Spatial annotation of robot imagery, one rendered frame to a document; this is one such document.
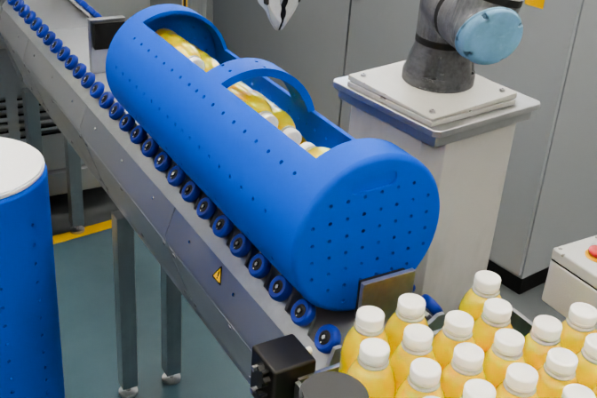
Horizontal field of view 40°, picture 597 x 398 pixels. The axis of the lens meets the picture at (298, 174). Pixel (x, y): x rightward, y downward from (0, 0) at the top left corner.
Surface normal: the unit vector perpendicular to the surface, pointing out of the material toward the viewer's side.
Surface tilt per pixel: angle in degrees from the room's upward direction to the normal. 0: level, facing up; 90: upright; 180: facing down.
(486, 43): 100
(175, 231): 70
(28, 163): 0
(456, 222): 90
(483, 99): 3
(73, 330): 0
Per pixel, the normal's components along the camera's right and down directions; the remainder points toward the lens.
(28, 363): 0.76, 0.34
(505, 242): -0.80, 0.22
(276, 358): 0.07, -0.89
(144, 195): -0.79, -0.14
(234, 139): -0.67, -0.36
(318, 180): -0.53, -0.55
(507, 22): 0.22, 0.60
